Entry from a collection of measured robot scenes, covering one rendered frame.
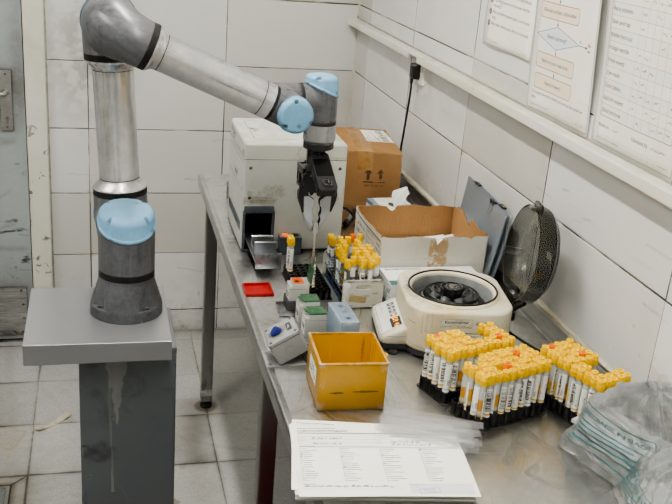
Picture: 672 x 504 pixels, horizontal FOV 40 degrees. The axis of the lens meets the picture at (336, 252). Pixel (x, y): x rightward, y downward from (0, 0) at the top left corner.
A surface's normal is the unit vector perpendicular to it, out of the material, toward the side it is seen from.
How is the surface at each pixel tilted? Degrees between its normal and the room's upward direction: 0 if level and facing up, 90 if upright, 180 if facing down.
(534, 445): 0
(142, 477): 90
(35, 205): 90
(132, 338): 1
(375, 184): 90
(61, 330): 1
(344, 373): 90
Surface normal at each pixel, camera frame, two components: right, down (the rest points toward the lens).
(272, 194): 0.24, 0.37
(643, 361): -0.97, 0.01
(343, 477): 0.09, -0.93
